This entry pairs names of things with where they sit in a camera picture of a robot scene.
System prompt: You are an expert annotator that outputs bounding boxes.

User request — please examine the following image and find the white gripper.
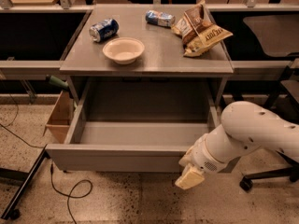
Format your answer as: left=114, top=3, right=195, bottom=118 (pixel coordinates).
left=175, top=133, right=227, bottom=189

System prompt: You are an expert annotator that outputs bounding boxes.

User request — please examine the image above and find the grey top drawer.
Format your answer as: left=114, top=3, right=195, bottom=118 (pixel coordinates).
left=45, top=81, right=241, bottom=174

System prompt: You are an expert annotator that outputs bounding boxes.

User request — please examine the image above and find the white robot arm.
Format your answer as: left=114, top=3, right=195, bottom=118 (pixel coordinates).
left=176, top=101, right=299, bottom=191

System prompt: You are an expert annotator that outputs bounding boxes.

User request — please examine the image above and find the white bowl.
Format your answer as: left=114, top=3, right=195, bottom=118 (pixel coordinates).
left=103, top=37, right=145, bottom=64

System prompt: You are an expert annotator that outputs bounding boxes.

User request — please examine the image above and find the cardboard box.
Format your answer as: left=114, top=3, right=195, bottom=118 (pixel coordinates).
left=45, top=91, right=74, bottom=144

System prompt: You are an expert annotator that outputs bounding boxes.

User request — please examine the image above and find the brown yellow chip bag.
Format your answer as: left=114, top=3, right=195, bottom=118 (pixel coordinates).
left=171, top=0, right=233, bottom=57

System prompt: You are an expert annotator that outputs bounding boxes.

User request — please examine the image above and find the grey cabinet desk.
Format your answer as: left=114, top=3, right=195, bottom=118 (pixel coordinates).
left=59, top=3, right=235, bottom=129

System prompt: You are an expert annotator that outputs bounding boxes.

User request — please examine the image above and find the blue white crushed can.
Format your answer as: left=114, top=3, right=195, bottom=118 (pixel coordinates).
left=145, top=10, right=176, bottom=27

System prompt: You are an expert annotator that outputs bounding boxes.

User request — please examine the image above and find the black office chair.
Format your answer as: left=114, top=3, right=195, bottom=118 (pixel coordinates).
left=240, top=14, right=299, bottom=191

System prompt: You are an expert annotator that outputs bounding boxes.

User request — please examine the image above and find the blue soda can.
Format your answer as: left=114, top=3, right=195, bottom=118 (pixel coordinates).
left=89, top=19, right=119, bottom=42

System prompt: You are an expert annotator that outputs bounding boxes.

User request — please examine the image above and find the green handled tool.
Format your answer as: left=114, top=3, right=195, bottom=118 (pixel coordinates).
left=46, top=76, right=68, bottom=91

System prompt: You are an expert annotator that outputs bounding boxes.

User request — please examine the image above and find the black frame leg with caster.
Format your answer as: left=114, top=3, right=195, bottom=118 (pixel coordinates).
left=0, top=149, right=50, bottom=220

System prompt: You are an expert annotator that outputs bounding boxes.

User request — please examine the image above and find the grey rail frame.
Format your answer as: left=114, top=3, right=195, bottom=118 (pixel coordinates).
left=0, top=4, right=288, bottom=79

